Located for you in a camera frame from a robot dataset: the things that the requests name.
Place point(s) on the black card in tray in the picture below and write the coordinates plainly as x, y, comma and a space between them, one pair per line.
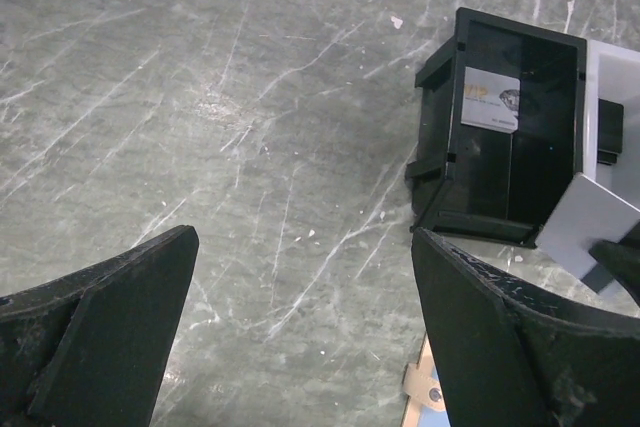
610, 132

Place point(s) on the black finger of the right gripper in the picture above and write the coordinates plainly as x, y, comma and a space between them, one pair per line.
621, 260

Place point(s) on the silver card in tray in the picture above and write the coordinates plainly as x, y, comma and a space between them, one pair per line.
490, 101

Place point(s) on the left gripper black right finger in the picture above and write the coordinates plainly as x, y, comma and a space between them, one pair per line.
510, 353

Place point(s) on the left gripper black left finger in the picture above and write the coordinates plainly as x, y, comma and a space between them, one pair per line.
91, 348

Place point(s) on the three-compartment black white tray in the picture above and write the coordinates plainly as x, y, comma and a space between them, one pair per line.
478, 183

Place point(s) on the tan leather card holder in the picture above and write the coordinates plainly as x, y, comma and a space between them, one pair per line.
425, 406

